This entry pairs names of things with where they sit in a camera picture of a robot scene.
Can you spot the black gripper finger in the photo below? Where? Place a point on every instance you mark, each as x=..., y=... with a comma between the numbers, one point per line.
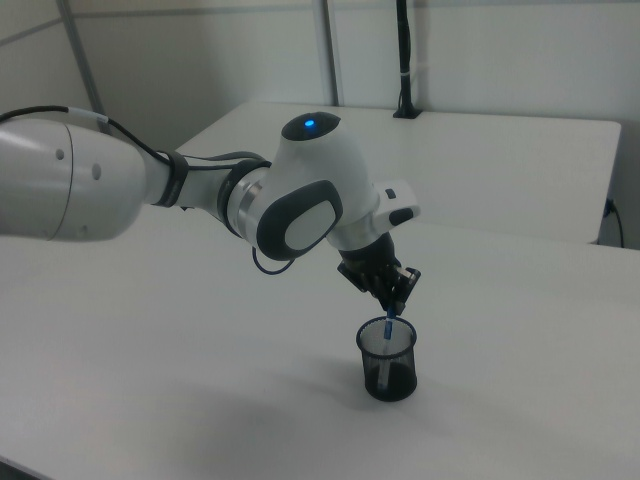
x=406, y=287
x=385, y=296

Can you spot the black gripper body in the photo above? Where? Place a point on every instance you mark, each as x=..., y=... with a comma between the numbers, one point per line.
x=367, y=262

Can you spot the blue white marker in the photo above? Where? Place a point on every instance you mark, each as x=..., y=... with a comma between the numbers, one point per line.
x=388, y=327

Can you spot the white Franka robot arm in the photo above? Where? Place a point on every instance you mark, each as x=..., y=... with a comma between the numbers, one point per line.
x=310, y=175

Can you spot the black mesh pen cup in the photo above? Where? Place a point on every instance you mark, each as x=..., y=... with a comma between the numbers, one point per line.
x=400, y=380

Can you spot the white side table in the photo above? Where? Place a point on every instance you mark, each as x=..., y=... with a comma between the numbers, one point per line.
x=475, y=160

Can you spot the black clamped pole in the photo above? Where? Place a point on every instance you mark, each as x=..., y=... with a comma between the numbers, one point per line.
x=406, y=60

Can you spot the grey wall divider strip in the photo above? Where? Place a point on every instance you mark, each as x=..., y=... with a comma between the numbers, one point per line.
x=332, y=50

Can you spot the grey aluminium frame post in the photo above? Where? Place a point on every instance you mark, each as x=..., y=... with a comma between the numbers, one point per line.
x=85, y=65

